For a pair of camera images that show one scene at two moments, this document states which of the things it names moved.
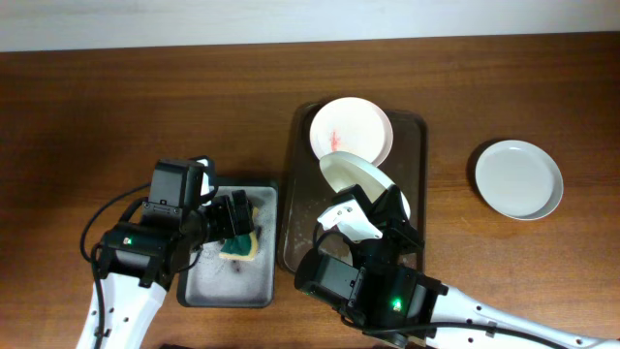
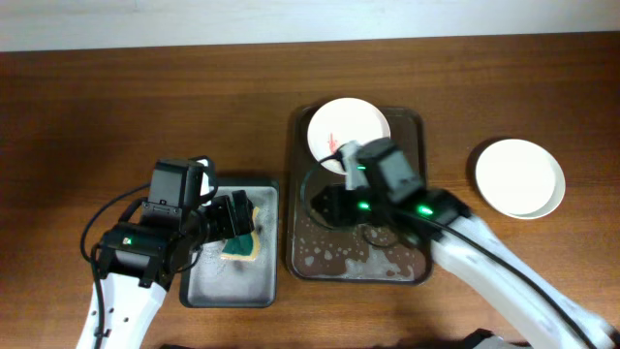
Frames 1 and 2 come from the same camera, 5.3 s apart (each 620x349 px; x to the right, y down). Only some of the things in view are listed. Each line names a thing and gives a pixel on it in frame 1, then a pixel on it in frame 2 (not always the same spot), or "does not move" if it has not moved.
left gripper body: (218, 220) does not move
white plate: (345, 170) to (517, 175)
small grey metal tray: (215, 281) does not move
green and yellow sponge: (242, 247) does not move
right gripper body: (395, 241) to (348, 207)
